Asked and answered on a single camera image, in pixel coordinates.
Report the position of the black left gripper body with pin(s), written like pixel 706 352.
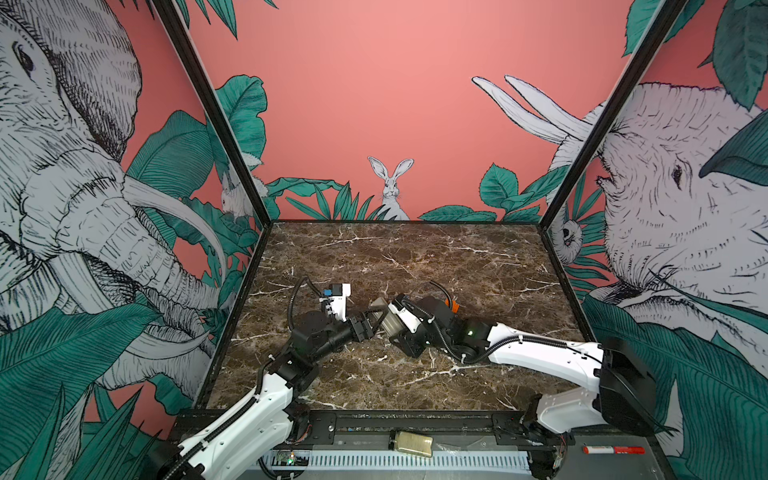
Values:
pixel 360 335

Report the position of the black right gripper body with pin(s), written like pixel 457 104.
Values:
pixel 416 343

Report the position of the grey remote control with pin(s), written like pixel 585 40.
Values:
pixel 385 319

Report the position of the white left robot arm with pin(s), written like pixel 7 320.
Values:
pixel 270 414

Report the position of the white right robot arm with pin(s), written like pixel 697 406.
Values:
pixel 612 385

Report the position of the red marker pen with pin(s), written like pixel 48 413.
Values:
pixel 613 450

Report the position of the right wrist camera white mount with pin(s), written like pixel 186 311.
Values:
pixel 399 306

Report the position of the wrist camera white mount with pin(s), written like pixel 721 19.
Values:
pixel 334 300
pixel 399 306

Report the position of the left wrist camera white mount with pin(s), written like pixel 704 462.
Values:
pixel 334 300

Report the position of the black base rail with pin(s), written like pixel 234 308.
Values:
pixel 504 427

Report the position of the white slotted cable duct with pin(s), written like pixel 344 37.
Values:
pixel 352 460

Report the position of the black frame post left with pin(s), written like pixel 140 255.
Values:
pixel 176 30

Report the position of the black frame post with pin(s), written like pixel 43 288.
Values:
pixel 653 37
pixel 176 30

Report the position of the black frame post right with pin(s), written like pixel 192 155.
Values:
pixel 653 37

